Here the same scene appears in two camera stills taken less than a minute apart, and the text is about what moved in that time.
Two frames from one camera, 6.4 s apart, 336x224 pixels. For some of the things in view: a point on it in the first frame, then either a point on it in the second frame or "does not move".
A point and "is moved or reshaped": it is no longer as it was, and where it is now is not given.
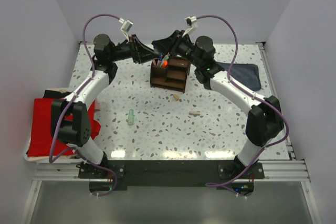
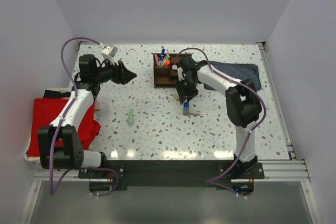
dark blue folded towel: x=245 y=74 does not move
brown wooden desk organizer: x=174 y=77 is moved or reshaped
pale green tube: x=130 y=117 does not move
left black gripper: x=138 y=52 to x=122 y=75
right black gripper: x=171 y=44 to x=183 y=93
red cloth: x=40 y=135 does not move
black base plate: x=167 y=174 does not move
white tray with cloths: x=37 y=149 does not move
